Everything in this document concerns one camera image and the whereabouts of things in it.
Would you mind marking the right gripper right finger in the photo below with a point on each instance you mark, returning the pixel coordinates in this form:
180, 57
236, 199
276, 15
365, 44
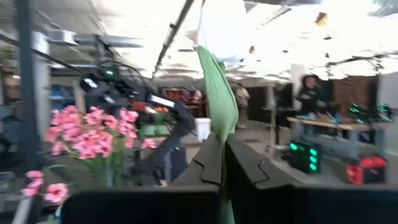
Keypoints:
280, 202

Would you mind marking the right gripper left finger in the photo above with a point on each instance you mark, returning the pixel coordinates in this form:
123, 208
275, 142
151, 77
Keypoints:
192, 202

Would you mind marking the pink artificial flower bunch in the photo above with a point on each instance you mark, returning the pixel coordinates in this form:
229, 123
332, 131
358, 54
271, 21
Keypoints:
93, 137
53, 193

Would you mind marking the white artificial tulip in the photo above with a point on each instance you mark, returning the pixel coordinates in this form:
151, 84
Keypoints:
219, 93

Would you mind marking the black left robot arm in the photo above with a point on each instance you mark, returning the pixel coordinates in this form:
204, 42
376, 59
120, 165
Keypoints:
174, 118

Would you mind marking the orange tulips green vase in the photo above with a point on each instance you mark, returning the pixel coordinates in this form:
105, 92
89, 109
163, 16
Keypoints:
160, 115

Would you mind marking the green-lit black computer tower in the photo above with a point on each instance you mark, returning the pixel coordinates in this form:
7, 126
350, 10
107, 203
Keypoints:
304, 157

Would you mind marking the green tray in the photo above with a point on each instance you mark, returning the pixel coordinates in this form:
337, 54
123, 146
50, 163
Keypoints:
154, 130

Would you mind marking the white trash bin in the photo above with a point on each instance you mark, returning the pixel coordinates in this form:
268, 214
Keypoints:
202, 129

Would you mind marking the red bin shelf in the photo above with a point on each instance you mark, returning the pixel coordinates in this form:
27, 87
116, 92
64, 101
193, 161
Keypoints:
175, 93

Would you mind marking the red black power station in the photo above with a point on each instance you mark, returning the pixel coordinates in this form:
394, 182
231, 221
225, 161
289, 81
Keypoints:
367, 169

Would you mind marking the black rig overhead beam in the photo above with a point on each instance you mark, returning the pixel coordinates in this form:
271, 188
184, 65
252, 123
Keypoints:
172, 31

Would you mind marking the wooden top grey workbench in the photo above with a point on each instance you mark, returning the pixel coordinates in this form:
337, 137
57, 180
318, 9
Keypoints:
339, 127

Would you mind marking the person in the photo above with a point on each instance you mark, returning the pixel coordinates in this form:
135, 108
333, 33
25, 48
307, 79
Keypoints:
311, 93
242, 99

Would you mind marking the black rig frame post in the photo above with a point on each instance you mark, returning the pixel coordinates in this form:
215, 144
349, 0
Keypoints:
23, 77

